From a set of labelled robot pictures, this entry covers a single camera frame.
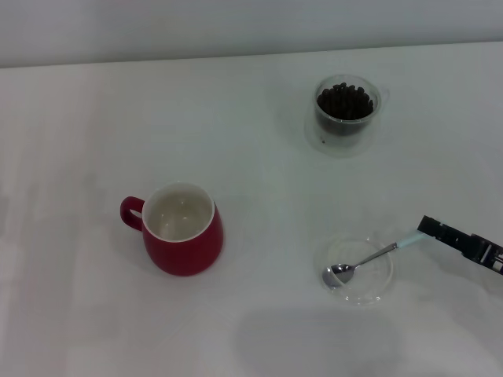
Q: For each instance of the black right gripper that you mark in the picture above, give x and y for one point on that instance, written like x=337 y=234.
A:
x=489 y=253

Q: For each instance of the red ceramic mug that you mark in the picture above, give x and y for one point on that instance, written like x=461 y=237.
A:
x=184 y=255

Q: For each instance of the pile of coffee beans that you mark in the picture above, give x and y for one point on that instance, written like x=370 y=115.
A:
x=346 y=104

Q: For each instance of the clear glass saucer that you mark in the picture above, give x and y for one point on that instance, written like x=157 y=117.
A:
x=369 y=292

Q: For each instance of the double-wall glass cup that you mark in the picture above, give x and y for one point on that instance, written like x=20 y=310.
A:
x=334 y=146

